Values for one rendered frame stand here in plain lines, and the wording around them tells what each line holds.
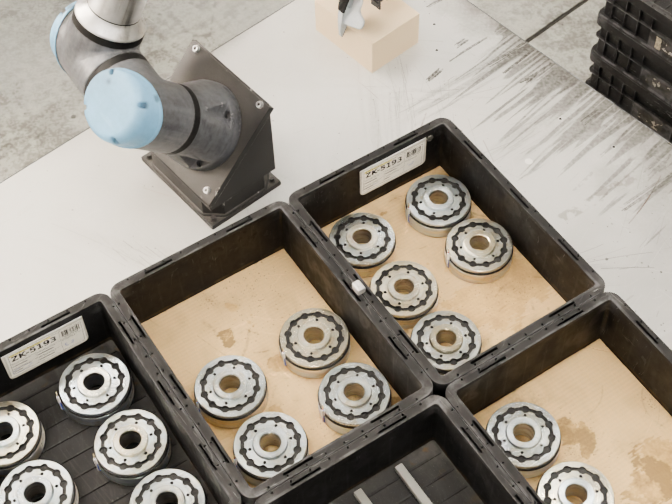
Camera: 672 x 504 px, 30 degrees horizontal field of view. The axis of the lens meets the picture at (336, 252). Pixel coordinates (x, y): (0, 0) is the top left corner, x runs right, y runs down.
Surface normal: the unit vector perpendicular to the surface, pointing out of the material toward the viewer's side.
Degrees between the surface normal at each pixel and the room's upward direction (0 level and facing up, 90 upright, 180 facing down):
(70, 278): 0
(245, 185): 90
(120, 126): 46
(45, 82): 0
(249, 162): 90
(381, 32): 0
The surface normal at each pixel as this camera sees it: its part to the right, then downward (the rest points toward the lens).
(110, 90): -0.47, 0.04
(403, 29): 0.66, 0.59
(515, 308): -0.02, -0.59
